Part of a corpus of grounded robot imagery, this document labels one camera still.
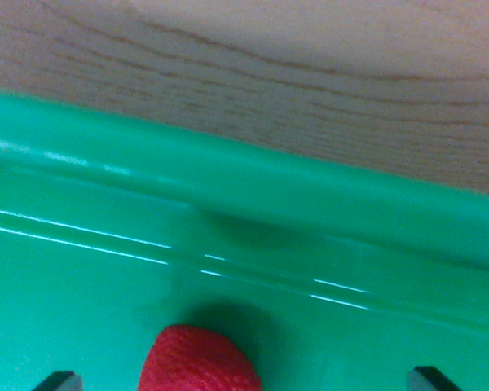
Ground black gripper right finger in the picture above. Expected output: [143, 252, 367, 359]
[407, 366, 461, 391]

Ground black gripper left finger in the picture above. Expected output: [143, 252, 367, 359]
[32, 371, 84, 391]

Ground red toy strawberry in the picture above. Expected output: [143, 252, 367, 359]
[138, 323, 263, 391]

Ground green plastic tray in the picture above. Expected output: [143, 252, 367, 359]
[0, 86, 489, 391]

